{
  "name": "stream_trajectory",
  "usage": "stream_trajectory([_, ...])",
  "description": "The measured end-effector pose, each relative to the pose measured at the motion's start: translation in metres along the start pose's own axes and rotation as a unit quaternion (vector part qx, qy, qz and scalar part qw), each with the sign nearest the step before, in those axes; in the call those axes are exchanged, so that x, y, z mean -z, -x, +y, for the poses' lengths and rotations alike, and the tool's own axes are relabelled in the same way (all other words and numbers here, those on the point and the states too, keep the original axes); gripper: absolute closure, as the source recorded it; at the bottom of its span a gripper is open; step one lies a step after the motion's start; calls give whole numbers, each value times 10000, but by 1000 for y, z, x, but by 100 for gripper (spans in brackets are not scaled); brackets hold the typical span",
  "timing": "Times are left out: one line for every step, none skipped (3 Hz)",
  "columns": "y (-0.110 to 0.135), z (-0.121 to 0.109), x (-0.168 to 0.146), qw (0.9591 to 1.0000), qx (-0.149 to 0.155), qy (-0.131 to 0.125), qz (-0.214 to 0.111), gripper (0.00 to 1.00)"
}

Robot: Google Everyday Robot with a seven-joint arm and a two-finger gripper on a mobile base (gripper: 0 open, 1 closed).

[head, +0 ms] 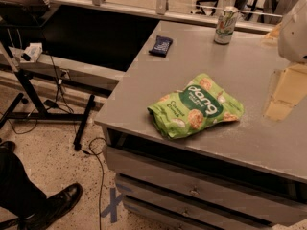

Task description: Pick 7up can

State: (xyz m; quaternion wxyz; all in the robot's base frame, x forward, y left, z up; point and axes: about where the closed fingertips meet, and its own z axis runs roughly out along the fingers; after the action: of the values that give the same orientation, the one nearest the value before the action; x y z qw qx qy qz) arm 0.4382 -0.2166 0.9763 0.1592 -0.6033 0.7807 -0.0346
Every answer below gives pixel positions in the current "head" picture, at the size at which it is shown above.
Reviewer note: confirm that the black leather shoe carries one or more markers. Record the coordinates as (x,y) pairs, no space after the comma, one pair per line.
(57,206)

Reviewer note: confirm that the grey low shelf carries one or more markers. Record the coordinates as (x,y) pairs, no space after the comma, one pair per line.
(82,76)

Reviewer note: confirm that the black metal stand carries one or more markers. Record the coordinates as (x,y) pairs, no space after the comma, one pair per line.
(42,112)

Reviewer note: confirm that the green Dang snack bag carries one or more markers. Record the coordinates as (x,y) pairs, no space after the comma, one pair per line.
(201,104)

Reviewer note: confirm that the grey drawer cabinet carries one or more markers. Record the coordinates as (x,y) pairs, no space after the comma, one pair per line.
(249,174)

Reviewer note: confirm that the dark trouser leg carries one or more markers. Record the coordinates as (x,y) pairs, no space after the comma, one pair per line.
(17,193)

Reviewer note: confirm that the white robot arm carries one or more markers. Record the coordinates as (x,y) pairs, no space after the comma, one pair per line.
(292,41)

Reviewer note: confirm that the dark blue snack bar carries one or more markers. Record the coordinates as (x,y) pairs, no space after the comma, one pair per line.
(161,46)

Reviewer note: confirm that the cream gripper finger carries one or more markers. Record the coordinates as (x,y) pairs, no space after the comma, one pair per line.
(271,38)
(288,88)

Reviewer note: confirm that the white device on shelf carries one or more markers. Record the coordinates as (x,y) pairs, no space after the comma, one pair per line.
(32,52)

